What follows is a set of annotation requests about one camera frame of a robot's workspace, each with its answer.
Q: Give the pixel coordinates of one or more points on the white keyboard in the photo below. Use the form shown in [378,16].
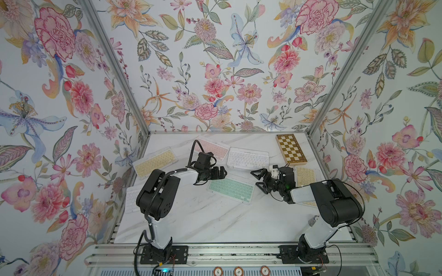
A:
[247,159]
[131,200]

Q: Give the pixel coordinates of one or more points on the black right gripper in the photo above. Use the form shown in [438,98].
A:
[265,188]

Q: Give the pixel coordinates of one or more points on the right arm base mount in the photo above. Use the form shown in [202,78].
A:
[302,253]

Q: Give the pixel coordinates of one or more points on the aluminium frame post left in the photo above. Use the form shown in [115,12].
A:
[94,21]

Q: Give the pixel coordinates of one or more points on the yellow keyboard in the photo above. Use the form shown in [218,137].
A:
[157,160]
[305,176]

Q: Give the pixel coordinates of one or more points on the pink keyboard back left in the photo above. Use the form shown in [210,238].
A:
[219,149]

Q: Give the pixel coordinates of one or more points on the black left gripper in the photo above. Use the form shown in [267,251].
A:
[221,172]

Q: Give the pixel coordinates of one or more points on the aluminium front rail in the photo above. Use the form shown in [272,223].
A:
[237,254]

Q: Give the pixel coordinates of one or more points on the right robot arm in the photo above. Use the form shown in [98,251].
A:
[337,206]

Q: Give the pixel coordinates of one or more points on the aluminium frame post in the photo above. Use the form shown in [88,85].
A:
[94,21]
[368,31]

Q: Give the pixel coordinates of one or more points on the wooden chessboard box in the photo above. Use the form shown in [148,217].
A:
[291,150]

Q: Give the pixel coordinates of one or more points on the yellow keyboard far left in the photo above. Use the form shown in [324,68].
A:
[157,160]

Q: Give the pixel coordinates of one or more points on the aluminium frame post right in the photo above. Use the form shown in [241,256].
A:
[368,31]

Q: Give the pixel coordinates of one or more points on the mint green keyboard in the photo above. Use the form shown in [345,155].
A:
[235,188]

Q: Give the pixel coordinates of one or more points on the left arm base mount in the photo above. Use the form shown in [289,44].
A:
[172,253]

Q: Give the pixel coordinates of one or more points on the yellow keyboard right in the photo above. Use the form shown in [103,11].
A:
[305,176]

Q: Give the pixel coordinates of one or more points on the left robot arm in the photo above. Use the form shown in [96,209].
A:
[157,196]

